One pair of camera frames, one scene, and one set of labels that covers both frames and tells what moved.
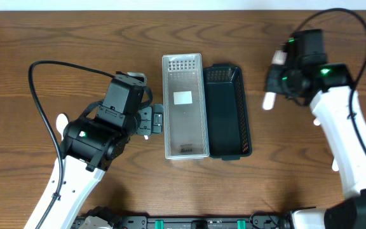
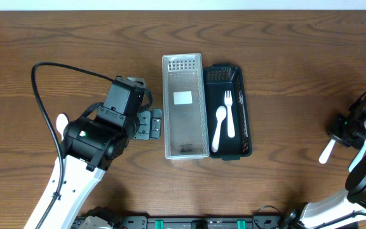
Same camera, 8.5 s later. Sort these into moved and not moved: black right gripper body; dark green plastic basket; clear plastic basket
Moved: black right gripper body
Not moved: clear plastic basket; dark green plastic basket
